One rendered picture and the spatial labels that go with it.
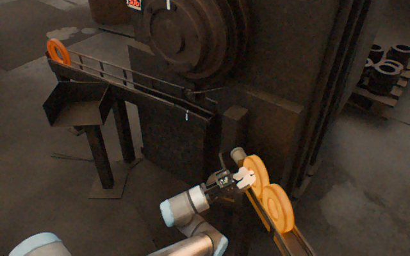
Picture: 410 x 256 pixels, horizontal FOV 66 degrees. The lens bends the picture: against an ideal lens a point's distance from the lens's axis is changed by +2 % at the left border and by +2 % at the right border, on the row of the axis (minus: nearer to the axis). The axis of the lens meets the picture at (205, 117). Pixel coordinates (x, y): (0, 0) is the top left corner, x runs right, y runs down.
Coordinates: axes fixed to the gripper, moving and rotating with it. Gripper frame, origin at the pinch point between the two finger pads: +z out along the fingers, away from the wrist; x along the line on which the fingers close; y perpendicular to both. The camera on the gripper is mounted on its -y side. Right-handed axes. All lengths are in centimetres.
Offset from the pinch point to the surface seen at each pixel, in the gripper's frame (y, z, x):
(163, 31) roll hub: 47, -9, 42
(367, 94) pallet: -101, 127, 90
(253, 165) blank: 5.7, 0.5, 0.3
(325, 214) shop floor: -87, 36, 12
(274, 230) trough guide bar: -0.6, -3.6, -21.4
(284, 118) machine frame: 4.1, 21.6, 15.3
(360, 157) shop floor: -103, 85, 44
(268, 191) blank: 5.5, 0.5, -11.5
